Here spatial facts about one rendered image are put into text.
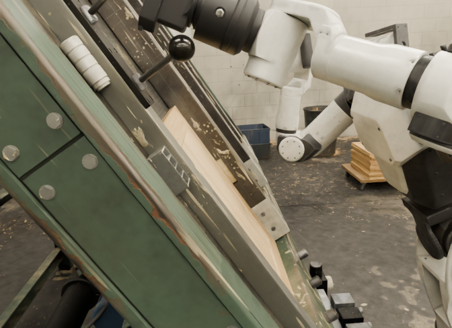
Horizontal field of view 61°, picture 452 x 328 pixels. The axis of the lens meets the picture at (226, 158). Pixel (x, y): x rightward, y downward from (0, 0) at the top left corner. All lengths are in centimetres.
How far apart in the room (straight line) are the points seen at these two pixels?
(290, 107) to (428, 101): 75
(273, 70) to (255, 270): 34
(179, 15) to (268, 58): 14
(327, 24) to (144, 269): 38
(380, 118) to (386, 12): 588
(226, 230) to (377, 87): 33
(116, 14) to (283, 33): 56
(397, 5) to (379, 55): 632
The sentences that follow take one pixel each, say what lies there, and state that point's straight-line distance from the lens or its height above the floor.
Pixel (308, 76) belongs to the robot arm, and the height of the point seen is 135.
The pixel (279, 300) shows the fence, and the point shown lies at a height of 100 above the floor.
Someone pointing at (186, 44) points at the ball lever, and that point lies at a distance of 55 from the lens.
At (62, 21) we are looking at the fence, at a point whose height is 148.
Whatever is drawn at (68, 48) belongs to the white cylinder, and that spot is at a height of 145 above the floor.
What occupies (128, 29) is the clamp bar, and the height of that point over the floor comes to 150.
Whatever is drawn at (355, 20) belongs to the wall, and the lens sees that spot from 656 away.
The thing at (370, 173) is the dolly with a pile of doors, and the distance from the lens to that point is 416.
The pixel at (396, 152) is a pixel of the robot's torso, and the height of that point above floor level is 121.
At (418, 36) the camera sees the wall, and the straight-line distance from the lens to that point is 698.
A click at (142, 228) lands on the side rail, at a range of 39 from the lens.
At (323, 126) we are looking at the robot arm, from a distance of 119.
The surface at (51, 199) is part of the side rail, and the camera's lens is 40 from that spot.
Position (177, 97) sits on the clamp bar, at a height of 132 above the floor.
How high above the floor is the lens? 143
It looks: 15 degrees down
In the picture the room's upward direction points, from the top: 3 degrees counter-clockwise
